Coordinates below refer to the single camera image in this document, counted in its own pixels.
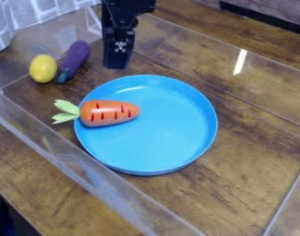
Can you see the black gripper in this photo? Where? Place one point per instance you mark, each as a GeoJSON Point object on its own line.
{"type": "Point", "coordinates": [120, 15]}

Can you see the orange toy carrot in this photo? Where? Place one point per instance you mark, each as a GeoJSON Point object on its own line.
{"type": "Point", "coordinates": [96, 112]}

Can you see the blue round tray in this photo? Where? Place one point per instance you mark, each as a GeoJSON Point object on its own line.
{"type": "Point", "coordinates": [167, 137]}

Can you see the clear acrylic stand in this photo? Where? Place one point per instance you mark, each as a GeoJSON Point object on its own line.
{"type": "Point", "coordinates": [95, 24]}

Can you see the purple toy eggplant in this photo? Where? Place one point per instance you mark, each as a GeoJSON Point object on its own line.
{"type": "Point", "coordinates": [73, 61]}

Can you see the yellow toy lemon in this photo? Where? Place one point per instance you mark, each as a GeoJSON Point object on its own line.
{"type": "Point", "coordinates": [42, 69]}

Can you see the grey white curtain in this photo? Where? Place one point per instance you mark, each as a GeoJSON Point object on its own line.
{"type": "Point", "coordinates": [24, 13]}

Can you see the dark wooden board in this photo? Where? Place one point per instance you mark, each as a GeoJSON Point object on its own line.
{"type": "Point", "coordinates": [281, 13]}

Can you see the clear acrylic barrier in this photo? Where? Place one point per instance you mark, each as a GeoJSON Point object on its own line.
{"type": "Point", "coordinates": [145, 213]}

